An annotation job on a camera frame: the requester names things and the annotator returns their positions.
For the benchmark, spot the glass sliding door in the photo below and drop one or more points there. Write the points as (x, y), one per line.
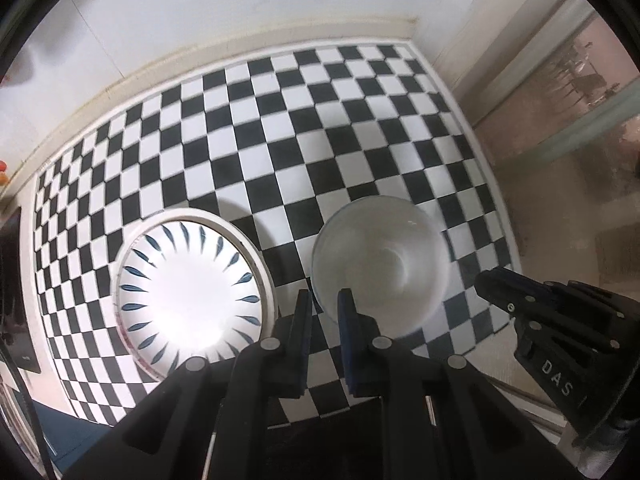
(565, 110)

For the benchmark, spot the black stove top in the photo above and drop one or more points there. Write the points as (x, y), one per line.
(12, 285)

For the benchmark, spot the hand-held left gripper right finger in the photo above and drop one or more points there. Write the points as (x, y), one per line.
(348, 337)

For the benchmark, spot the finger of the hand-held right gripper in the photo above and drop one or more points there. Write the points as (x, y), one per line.
(505, 295)

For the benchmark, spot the black and white checkered mat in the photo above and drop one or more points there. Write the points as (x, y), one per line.
(320, 125)

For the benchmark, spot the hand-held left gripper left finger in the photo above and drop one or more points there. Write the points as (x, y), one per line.
(300, 332)

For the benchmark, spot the wall poster with fruit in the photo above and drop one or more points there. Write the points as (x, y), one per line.
(3, 172)

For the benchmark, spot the white floral bowl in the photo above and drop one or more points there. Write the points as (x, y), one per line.
(385, 260)

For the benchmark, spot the white plate with pink flowers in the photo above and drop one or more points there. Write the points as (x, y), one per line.
(270, 285)

